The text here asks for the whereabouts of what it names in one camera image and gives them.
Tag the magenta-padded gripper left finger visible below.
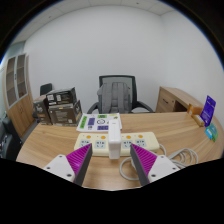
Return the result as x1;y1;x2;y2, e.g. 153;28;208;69
43;143;94;187

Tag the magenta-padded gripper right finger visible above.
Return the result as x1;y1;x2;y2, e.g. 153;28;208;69
129;143;181;187

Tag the white charger block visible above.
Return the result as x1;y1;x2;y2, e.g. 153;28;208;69
107;119;122;160

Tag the cream power strip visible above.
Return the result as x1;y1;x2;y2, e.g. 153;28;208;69
73;131;161;158

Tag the printed white sticker sheet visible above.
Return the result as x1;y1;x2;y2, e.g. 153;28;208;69
76;112;123;133

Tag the dark brown cardboard box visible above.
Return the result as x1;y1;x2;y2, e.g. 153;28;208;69
32;94;53;126

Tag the blue packet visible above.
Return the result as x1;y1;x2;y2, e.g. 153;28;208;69
204;126;214;140

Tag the black leather chair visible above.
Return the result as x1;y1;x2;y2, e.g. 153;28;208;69
0;113;24;162

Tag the green packet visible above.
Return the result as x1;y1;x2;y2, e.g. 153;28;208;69
208;122;220;143

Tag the orange box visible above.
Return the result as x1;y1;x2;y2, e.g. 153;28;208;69
186;103;204;118

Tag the wooden side cabinet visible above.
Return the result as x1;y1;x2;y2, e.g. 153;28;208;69
155;86;205;114

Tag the black cardboard box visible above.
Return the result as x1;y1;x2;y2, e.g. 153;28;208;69
45;87;78;108

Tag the purple flat package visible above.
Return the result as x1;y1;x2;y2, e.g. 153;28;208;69
200;95;217;128

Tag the wooden shelf unit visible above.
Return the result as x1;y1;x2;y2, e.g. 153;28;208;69
3;53;36;138

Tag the grey backpack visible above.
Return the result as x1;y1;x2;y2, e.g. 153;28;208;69
96;81;132;115

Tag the black mesh office chair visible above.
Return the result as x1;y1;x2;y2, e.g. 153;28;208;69
87;74;155;115

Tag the white power strip cable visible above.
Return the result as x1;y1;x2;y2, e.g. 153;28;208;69
119;143;200;182

